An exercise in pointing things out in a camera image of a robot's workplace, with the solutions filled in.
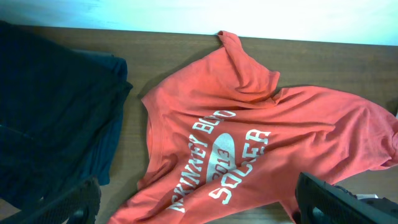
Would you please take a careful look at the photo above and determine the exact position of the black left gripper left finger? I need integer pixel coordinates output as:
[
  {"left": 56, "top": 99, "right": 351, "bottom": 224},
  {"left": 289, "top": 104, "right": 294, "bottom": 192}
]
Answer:
[{"left": 1, "top": 177, "right": 101, "bottom": 224}]

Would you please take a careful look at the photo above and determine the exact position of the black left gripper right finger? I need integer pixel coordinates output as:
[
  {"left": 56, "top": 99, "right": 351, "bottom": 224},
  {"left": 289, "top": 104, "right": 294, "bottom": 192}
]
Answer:
[{"left": 294, "top": 172, "right": 397, "bottom": 224}]

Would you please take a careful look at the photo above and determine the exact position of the red soccer t-shirt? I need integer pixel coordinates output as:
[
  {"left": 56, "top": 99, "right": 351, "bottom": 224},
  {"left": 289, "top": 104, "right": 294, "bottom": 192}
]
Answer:
[{"left": 110, "top": 31, "right": 397, "bottom": 223}]

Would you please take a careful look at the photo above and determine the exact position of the folded black garment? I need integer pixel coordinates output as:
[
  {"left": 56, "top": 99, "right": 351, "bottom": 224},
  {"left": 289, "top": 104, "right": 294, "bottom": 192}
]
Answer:
[{"left": 1, "top": 22, "right": 132, "bottom": 209}]

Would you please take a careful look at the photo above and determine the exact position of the folded navy blue garment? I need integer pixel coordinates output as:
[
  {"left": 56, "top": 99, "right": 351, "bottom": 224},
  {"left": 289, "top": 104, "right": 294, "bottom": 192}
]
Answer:
[{"left": 75, "top": 50, "right": 128, "bottom": 185}]

